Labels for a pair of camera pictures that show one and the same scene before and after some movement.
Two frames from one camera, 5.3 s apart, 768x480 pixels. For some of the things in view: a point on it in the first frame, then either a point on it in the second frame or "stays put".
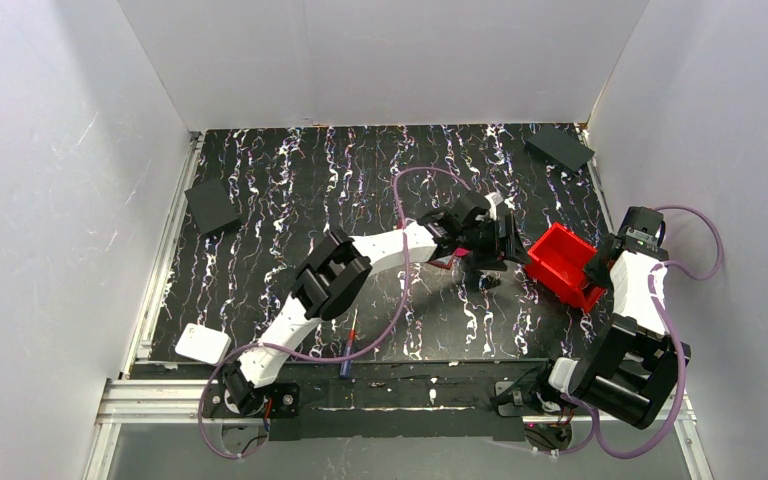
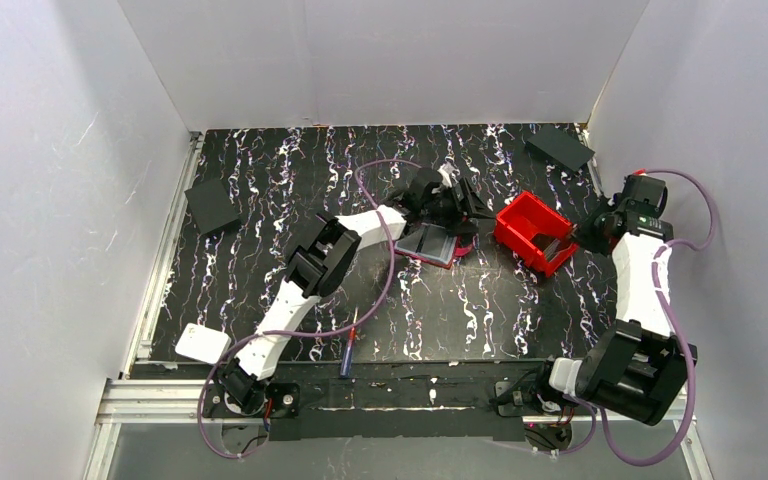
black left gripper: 508,240 to 454,208
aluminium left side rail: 141,346 stays put
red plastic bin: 557,261 to 537,231
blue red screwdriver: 352,335 stays put
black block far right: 559,148 stays put
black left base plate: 269,401 stays put
